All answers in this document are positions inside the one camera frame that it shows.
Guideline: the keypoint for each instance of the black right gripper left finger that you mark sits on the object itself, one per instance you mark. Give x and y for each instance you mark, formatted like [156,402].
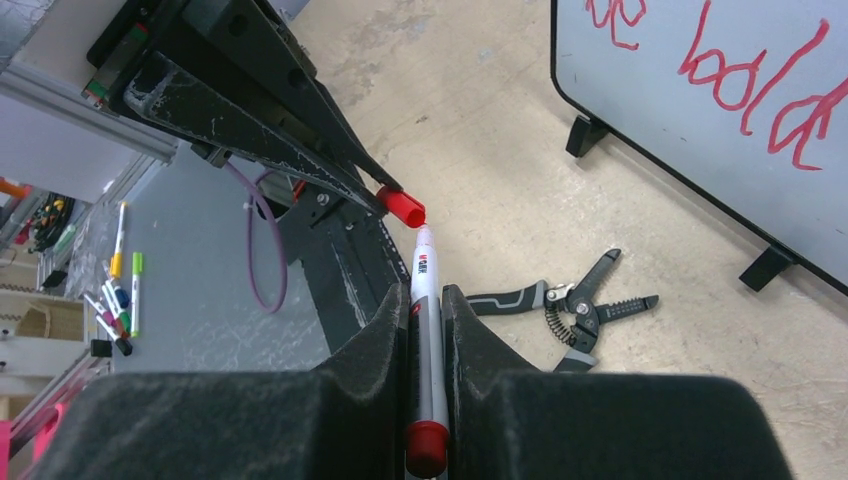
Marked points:
[339,420]

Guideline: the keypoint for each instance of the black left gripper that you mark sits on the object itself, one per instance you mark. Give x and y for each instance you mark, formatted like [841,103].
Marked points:
[137,68]

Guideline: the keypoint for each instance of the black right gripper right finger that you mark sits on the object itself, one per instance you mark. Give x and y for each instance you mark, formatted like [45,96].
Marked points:
[511,420]

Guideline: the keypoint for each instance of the black framed whiteboard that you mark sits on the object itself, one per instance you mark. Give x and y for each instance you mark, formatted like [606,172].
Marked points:
[745,102]

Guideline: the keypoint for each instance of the black grey wire stripper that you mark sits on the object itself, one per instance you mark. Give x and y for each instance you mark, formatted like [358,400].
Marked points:
[570,312]

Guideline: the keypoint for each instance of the red marker cap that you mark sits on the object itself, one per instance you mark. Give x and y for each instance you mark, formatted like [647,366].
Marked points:
[403,206]

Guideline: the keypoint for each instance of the yellow marker on bench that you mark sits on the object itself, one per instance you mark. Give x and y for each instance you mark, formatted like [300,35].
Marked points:
[116,262]

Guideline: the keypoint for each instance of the blue marker on bench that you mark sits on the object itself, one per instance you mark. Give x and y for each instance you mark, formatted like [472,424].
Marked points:
[119,294]

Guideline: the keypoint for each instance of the green marker on bench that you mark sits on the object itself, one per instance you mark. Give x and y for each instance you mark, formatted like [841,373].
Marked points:
[137,270]

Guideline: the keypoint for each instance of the aluminium frame extrusion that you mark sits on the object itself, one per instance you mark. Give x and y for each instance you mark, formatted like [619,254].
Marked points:
[33,88]

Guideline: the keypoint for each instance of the black capped marker on bench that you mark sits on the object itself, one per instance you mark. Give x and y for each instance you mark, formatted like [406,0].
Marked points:
[111,325]

